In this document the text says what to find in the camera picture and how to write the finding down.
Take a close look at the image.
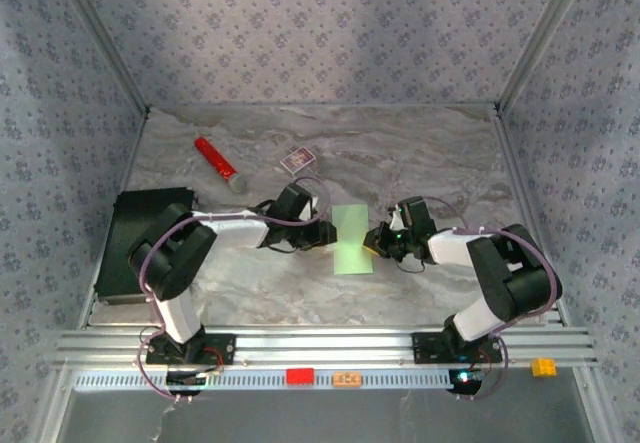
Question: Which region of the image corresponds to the aluminium frame post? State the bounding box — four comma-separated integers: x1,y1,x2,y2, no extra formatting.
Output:
493,0,597,117

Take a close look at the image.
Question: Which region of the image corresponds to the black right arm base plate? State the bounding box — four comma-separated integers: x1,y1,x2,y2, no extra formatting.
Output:
410,331,504,365

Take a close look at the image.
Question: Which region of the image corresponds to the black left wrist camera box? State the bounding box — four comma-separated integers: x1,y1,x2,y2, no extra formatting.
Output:
272,182,317,224

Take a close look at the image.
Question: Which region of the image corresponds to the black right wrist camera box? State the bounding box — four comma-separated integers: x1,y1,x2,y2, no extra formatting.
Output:
389,196,435,237

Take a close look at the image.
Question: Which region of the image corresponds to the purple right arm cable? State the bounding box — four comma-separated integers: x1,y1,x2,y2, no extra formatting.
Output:
424,196,564,402

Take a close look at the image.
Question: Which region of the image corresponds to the red block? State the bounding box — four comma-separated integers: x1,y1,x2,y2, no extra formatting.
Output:
285,367,316,387

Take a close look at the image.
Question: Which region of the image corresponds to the light green paper sheet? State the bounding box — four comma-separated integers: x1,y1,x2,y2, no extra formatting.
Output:
331,204,375,277

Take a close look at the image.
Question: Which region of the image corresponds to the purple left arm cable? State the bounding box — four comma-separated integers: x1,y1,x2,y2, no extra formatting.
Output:
137,175,333,404

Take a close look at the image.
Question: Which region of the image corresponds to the black case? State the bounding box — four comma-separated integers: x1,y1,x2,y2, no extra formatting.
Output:
94,186,201,305

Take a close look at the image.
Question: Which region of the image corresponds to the slotted grey cable duct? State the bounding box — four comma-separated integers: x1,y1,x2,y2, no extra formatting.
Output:
73,370,454,392

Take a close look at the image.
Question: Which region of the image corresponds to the aluminium mounting rail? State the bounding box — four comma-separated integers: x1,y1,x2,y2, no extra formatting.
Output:
49,326,599,370

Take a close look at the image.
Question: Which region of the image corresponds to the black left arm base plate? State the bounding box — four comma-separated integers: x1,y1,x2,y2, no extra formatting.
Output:
144,333,237,366

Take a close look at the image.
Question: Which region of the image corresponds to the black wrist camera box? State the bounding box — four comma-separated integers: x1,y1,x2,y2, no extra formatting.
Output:
389,196,435,237
272,182,317,224

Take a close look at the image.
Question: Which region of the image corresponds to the yellow toy brick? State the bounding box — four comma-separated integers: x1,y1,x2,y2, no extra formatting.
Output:
530,357,558,378

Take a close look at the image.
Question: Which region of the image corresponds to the small purple card box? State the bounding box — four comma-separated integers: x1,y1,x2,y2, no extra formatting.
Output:
279,145,317,175

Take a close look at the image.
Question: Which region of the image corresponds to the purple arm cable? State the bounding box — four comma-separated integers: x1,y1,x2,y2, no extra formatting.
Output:
137,175,333,404
424,196,564,402

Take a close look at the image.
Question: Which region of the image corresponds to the red tube with grey cap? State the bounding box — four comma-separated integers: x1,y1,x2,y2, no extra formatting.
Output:
193,136,250,195

